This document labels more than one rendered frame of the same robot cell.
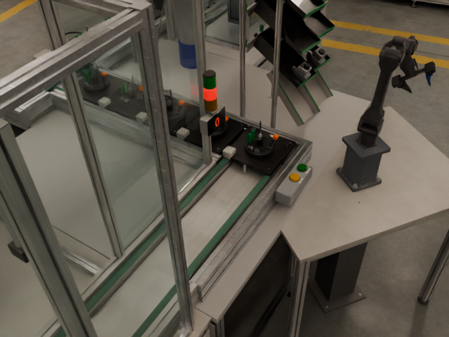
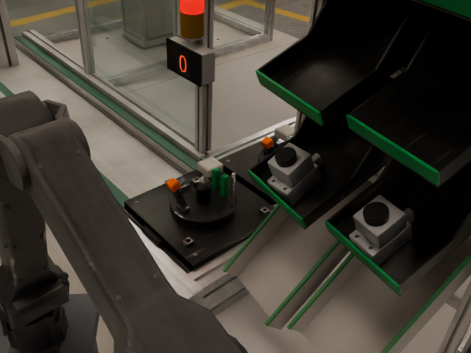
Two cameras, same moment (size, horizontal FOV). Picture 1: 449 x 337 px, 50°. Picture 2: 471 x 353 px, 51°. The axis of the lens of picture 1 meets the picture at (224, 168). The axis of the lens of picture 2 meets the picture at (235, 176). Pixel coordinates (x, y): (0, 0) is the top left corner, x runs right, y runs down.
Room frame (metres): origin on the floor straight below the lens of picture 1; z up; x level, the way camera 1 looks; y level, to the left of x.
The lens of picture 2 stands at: (1.86, -0.94, 1.64)
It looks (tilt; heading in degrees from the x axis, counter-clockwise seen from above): 36 degrees down; 103
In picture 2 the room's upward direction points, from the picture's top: 3 degrees clockwise
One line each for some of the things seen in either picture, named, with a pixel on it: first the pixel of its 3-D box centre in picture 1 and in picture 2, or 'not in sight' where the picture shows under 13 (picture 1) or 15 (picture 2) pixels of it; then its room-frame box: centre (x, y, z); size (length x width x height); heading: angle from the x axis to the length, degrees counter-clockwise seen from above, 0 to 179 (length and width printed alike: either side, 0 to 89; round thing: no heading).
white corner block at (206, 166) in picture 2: (229, 152); (210, 169); (1.59, -0.02, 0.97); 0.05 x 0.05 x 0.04; 56
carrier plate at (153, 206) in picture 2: (259, 149); (203, 210); (1.62, -0.16, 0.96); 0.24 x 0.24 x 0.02; 56
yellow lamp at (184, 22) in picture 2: (210, 102); (192, 23); (1.53, 0.04, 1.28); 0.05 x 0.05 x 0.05
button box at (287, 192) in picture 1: (294, 183); not in sight; (1.43, -0.29, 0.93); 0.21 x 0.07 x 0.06; 146
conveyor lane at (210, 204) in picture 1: (218, 196); (137, 163); (1.38, 0.03, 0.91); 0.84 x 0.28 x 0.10; 146
